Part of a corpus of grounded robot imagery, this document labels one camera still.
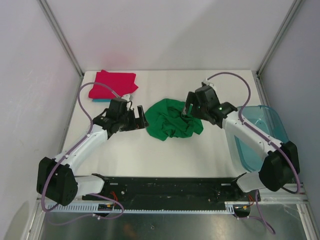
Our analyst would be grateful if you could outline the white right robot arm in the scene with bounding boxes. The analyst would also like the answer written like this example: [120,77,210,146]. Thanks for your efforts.
[182,89,301,201]

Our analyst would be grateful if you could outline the aluminium front rail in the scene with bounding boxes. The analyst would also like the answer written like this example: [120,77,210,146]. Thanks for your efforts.
[36,183,307,205]

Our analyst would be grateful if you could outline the teal plastic bin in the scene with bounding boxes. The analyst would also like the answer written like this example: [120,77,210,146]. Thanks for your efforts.
[231,105,288,173]

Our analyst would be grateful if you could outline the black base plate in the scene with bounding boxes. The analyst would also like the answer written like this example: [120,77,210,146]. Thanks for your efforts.
[98,176,260,208]

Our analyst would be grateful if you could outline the aluminium frame post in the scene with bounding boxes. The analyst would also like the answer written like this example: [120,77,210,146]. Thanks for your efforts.
[37,0,85,77]
[256,0,305,76]

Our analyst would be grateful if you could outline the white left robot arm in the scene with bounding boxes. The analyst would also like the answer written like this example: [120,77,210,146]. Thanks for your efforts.
[36,105,149,206]

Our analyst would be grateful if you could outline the green t shirt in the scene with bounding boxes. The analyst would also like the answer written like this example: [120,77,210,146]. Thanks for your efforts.
[145,98,204,141]

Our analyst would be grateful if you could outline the folded red t shirt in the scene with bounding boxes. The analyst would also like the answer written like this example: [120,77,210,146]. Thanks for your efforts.
[88,70,139,100]

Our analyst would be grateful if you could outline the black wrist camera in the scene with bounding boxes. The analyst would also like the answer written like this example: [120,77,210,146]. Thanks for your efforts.
[195,85,220,109]
[106,98,129,120]

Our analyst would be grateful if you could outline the folded blue t shirt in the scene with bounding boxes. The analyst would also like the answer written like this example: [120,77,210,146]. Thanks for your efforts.
[92,98,111,103]

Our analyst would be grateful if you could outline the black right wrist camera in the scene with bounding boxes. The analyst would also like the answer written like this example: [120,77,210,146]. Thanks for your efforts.
[195,85,220,109]

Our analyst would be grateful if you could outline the right aluminium frame post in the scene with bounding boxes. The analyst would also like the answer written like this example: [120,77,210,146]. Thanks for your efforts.
[256,0,305,76]

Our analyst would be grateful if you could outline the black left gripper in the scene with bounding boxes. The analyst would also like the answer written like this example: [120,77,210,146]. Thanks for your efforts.
[118,106,149,132]

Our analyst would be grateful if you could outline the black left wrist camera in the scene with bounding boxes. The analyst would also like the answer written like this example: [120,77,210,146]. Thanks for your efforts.
[106,98,129,120]

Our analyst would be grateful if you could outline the white slotted cable duct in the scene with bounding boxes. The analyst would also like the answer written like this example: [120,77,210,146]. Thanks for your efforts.
[51,201,251,215]

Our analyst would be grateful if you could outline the left aluminium frame post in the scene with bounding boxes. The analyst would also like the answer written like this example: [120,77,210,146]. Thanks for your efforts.
[37,0,85,77]

